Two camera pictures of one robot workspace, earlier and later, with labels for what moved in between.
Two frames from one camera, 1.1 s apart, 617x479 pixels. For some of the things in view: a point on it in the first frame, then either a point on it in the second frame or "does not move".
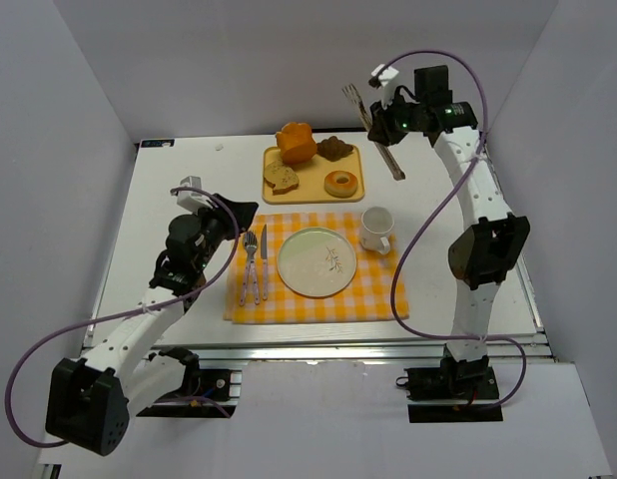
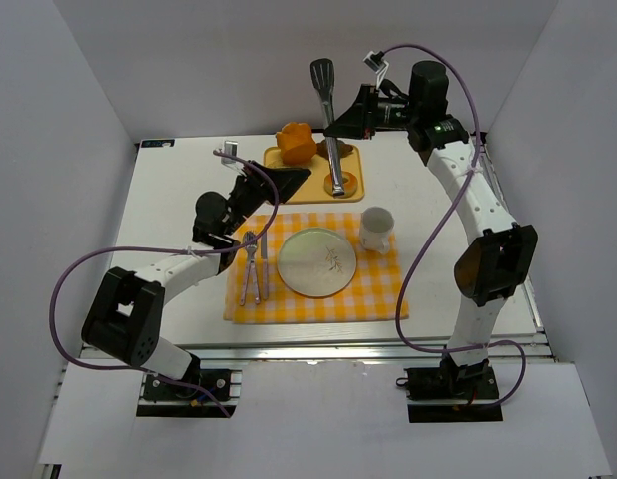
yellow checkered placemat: [257, 292] does not move
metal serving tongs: [364, 114] → [322, 73]
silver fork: [250, 239] does not move
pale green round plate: [316, 261] does not move
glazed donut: [340, 190] does not move
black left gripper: [228, 218] → [259, 181]
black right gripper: [381, 126] → [366, 107]
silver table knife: [264, 255] does not move
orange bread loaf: [297, 143] does not move
